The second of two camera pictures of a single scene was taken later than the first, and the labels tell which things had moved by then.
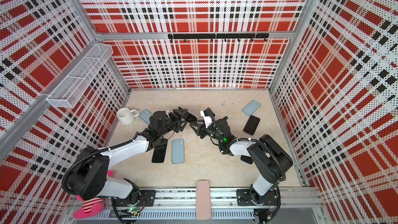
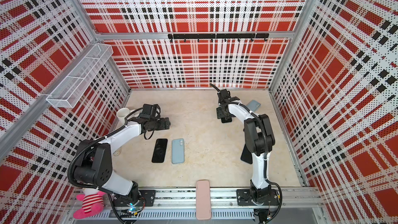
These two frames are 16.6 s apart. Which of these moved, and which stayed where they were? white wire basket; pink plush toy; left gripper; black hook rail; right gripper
Moved: right gripper; left gripper
Stayed: white wire basket; pink plush toy; black hook rail
